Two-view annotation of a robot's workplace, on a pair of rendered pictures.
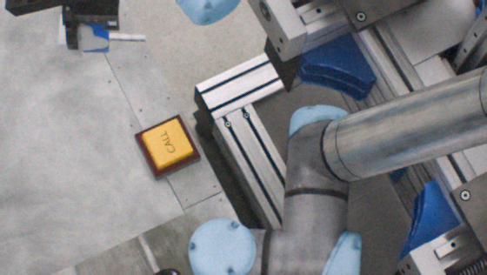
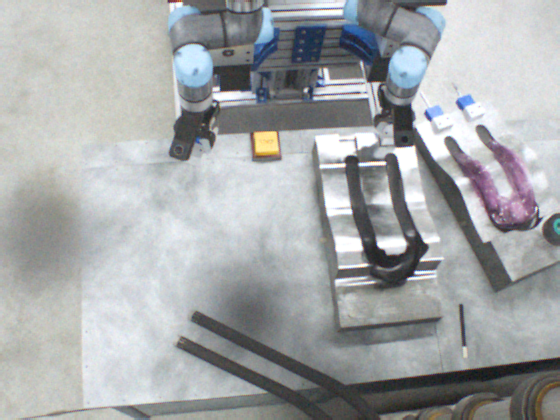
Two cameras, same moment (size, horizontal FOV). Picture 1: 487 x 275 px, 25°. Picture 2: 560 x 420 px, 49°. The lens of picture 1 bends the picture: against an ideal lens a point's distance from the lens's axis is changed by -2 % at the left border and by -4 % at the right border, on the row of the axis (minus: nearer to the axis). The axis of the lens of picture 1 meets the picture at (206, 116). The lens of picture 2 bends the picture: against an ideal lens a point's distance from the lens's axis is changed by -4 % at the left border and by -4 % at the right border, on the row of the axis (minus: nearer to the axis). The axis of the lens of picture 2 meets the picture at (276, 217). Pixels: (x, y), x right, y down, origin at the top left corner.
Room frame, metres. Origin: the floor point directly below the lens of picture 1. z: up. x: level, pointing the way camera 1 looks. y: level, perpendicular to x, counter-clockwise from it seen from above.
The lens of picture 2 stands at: (0.22, 0.81, 2.35)
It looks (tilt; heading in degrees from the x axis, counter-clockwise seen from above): 68 degrees down; 288
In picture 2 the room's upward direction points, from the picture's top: 11 degrees clockwise
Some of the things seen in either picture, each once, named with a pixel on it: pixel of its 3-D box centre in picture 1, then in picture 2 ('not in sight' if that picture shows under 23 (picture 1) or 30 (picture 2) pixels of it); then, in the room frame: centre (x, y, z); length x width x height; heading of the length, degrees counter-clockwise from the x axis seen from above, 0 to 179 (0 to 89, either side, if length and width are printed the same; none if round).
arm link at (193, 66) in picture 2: not in sight; (193, 72); (0.65, 0.19, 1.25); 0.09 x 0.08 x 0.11; 130
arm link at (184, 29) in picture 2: not in sight; (195, 33); (0.70, 0.11, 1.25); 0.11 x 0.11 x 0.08; 40
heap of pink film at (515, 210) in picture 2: not in sight; (501, 180); (-0.08, -0.13, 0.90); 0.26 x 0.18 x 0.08; 141
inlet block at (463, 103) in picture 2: not in sight; (464, 101); (0.10, -0.34, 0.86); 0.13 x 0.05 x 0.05; 141
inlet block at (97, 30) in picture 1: (103, 36); (202, 138); (0.65, 0.17, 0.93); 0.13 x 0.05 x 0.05; 97
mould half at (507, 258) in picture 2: not in sight; (498, 187); (-0.08, -0.14, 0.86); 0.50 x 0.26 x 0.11; 141
